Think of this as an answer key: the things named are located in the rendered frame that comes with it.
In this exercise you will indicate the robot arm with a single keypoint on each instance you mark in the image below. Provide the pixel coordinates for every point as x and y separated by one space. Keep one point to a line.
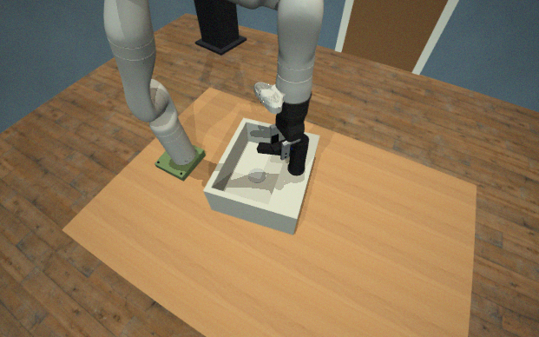
130 35

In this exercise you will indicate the white square sink basin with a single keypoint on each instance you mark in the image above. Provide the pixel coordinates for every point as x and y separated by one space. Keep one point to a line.
258 187

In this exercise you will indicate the black mixer tap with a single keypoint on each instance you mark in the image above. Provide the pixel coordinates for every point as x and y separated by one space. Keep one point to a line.
298 152

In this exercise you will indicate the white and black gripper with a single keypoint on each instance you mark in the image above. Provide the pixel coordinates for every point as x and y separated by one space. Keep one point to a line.
290 114

